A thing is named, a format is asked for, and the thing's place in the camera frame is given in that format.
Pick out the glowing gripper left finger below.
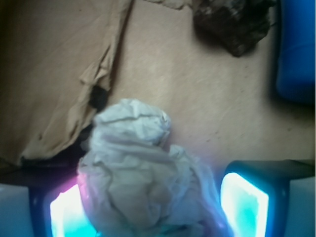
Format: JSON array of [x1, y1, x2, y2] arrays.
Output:
[[29, 182, 96, 237]]

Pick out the brown paper bag tray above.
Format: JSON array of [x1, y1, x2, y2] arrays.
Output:
[[0, 0, 316, 171]]

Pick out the dark brown rock chunk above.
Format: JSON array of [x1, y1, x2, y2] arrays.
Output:
[[192, 0, 277, 57]]

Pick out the blue plastic bottle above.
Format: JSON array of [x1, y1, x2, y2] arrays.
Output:
[[276, 0, 316, 105]]

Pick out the white paper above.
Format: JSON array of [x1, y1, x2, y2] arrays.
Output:
[[77, 99, 234, 237]]

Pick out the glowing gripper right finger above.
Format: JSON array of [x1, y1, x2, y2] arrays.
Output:
[[218, 159, 291, 237]]

